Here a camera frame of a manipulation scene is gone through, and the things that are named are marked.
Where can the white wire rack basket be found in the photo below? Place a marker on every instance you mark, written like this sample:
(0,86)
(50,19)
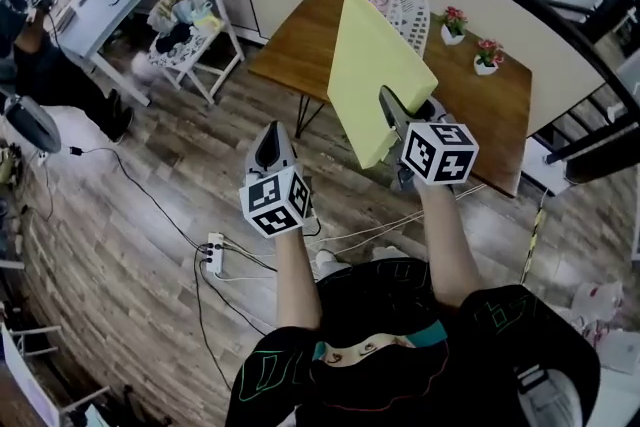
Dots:
(417,22)

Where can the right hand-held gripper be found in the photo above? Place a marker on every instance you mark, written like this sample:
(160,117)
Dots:
(440,155)

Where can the black hairpin table leg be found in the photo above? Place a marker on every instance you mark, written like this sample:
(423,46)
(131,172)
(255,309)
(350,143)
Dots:
(301,115)

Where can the person's left forearm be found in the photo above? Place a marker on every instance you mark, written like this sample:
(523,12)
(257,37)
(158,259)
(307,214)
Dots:
(298,280)

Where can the white power strip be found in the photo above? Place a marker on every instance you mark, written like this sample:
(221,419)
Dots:
(215,255)

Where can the person's white shoe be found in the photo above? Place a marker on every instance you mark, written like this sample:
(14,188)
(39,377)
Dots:
(390,253)
(327,262)

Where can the person's right forearm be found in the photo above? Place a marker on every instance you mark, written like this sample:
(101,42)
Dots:
(447,245)

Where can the person's left white shoe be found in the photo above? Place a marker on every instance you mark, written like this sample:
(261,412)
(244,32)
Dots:
(327,262)

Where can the red flower white pot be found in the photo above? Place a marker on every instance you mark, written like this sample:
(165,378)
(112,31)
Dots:
(452,27)
(487,60)

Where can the white folding table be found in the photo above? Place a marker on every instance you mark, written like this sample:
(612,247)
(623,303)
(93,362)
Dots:
(25,375)

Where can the black printed shirt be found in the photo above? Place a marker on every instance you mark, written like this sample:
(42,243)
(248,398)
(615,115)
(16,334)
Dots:
(380,300)

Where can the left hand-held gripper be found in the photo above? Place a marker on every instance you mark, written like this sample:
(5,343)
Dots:
(275,202)

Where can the yellow foam board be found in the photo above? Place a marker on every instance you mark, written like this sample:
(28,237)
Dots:
(375,65)

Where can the person's right white shoe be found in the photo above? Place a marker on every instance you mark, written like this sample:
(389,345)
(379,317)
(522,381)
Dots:
(390,253)

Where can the white desk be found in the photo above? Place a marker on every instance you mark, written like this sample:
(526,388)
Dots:
(100,12)

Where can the pile of clothes and bags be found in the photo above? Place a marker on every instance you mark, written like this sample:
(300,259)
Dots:
(180,25)

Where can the white floor box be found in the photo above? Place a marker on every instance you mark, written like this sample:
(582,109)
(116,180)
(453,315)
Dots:
(545,165)

